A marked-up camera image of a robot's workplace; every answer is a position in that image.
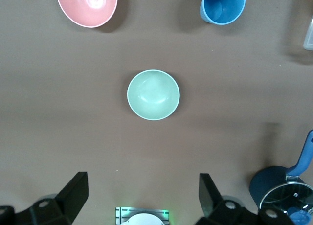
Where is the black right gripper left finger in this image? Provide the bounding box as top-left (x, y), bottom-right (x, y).
top-left (0, 171), bottom-right (89, 225)

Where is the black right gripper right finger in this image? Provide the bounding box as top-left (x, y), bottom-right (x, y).
top-left (193, 173), bottom-right (296, 225)

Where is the pale green bowl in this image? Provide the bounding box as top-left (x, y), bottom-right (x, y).
top-left (127, 69), bottom-right (181, 121)

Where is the pink bowl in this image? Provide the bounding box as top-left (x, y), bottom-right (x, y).
top-left (55, 0), bottom-right (118, 28)

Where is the dark blue saucepan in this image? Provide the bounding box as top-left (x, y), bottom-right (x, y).
top-left (249, 129), bottom-right (313, 225)

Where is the glass lid with blue knob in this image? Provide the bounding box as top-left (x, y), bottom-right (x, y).
top-left (259, 180), bottom-right (313, 225)

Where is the clear plastic food container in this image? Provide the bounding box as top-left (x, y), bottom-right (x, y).
top-left (303, 14), bottom-right (313, 51)

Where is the blue plastic cup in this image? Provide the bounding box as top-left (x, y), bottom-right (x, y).
top-left (199, 0), bottom-right (246, 25)

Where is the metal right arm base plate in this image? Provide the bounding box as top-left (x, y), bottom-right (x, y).
top-left (115, 206), bottom-right (170, 225)

